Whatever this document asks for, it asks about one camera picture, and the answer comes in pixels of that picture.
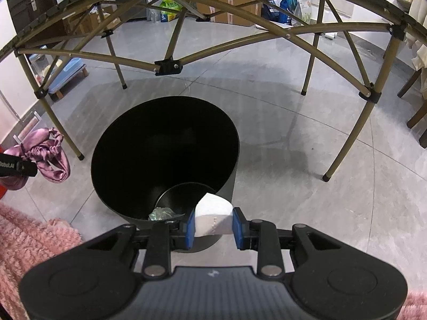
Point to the black round trash bin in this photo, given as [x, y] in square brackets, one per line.
[150, 146]

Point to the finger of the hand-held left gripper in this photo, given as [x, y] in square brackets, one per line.
[10, 156]

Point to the crumpled clear green wrapper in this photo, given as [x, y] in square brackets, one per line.
[161, 214]

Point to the white flat mop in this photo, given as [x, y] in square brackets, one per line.
[36, 116]

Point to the light blue plastic tub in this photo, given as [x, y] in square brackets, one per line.
[66, 73]

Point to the tan folding table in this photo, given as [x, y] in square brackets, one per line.
[168, 66]

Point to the blue printed bag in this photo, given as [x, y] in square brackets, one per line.
[283, 10]

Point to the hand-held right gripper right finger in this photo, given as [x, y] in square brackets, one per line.
[238, 228]

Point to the large cardboard box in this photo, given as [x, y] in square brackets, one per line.
[216, 3]

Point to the small cardboard box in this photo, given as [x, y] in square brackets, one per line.
[83, 23]

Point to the pink fluffy rug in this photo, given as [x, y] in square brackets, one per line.
[26, 240]

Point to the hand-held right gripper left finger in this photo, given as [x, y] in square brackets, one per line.
[190, 230]

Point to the pink satin scrunchie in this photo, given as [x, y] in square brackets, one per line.
[50, 166]

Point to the green yellow bag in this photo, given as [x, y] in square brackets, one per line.
[170, 10]

